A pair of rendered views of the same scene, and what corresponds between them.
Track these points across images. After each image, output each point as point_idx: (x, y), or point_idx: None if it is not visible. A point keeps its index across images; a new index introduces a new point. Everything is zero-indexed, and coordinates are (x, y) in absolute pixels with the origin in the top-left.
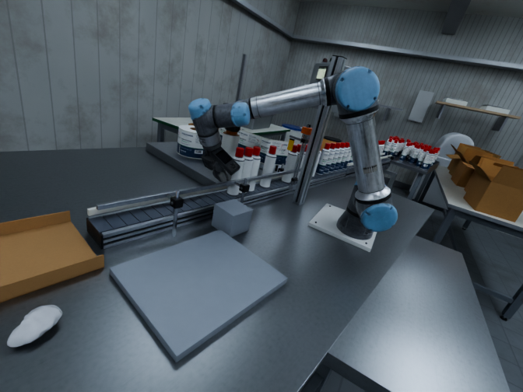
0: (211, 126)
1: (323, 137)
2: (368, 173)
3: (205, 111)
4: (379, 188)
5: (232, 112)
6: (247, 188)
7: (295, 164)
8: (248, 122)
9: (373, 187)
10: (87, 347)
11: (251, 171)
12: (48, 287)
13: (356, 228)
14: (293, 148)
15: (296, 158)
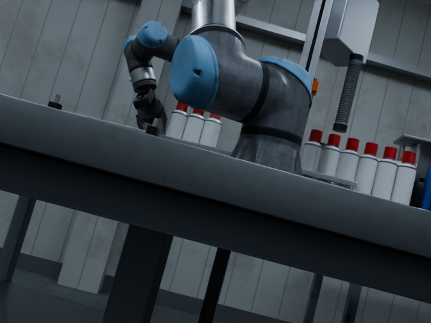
0: (131, 56)
1: (312, 79)
2: (192, 11)
3: (128, 41)
4: (199, 24)
5: (139, 30)
6: (151, 129)
7: (319, 167)
8: (152, 38)
9: (193, 27)
10: None
11: (201, 139)
12: None
13: (231, 154)
14: (310, 133)
15: (322, 156)
